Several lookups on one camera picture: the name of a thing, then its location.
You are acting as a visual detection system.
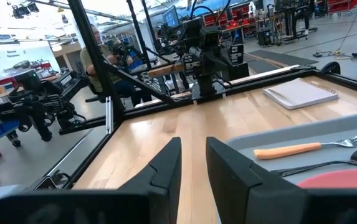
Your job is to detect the grey plastic tray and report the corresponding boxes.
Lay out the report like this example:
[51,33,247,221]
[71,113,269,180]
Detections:
[224,111,357,190]

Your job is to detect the white spiral notebook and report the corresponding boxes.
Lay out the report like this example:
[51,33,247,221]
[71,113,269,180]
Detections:
[262,77,340,111]

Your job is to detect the black aluminium table frame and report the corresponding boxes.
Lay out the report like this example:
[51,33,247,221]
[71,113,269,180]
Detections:
[28,0,357,191]

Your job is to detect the black box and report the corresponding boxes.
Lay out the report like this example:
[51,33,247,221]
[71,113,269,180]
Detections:
[227,62,250,82]

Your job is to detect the background wooden workbench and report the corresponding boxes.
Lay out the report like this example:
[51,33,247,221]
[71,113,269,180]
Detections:
[146,63,186,94]

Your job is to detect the pink round plate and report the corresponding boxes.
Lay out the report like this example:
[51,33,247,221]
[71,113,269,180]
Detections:
[296,169,357,190]

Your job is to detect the fork with orange handle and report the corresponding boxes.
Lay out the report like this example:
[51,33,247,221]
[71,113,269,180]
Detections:
[253,126,357,161]

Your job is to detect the computer monitor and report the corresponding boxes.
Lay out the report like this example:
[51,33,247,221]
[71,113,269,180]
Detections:
[162,5,181,29]

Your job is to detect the red storage shelves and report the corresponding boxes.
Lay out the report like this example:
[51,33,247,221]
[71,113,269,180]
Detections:
[202,3,254,29]

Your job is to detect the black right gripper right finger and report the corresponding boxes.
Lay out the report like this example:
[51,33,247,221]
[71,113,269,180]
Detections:
[206,136,357,224]

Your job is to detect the person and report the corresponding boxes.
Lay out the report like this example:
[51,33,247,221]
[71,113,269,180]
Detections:
[80,24,153,107]

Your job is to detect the black floor mat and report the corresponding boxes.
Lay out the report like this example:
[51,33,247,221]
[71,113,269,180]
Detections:
[243,49,319,75]

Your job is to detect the small black frame bracket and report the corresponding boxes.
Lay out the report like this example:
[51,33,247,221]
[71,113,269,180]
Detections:
[320,61,342,76]

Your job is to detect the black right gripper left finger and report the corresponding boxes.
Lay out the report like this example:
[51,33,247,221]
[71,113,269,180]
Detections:
[0,136,183,224]

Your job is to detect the ceiling spotlight cluster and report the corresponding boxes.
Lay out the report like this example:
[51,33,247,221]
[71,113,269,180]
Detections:
[11,2,40,19]

